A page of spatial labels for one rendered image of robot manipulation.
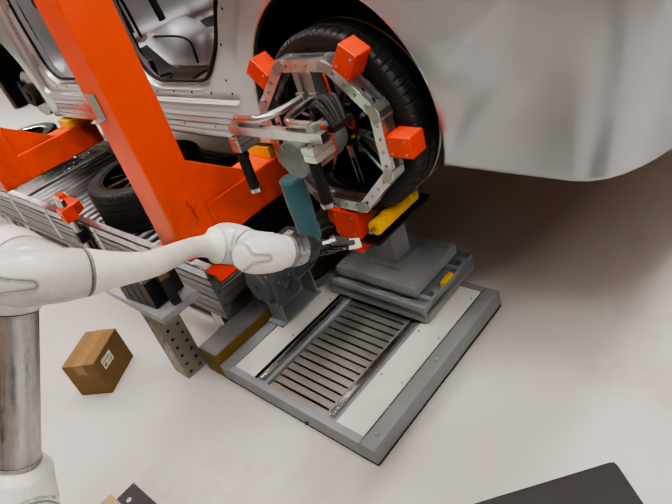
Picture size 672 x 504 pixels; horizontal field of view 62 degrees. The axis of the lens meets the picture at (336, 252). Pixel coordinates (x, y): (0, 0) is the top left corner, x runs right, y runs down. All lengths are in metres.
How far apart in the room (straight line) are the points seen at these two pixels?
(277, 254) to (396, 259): 0.90
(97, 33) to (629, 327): 2.00
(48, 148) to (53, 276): 2.80
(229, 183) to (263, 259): 0.84
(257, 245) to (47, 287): 0.50
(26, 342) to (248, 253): 0.52
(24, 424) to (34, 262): 0.43
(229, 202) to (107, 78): 0.63
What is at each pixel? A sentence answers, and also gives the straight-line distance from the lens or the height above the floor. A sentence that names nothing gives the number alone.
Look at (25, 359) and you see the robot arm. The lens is 1.40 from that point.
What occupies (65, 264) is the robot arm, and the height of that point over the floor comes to 1.09.
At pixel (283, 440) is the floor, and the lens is 2.08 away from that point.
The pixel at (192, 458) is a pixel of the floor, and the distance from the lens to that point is 2.20.
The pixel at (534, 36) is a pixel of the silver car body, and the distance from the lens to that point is 1.46.
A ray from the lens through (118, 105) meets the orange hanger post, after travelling 1.95.
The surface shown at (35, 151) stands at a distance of 3.91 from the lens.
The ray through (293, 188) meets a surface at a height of 0.72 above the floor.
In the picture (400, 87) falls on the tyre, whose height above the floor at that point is 1.00.
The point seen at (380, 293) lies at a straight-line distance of 2.26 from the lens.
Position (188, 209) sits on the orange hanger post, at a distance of 2.10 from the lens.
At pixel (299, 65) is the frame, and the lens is 1.81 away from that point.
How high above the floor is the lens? 1.56
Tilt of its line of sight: 33 degrees down
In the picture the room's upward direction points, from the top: 18 degrees counter-clockwise
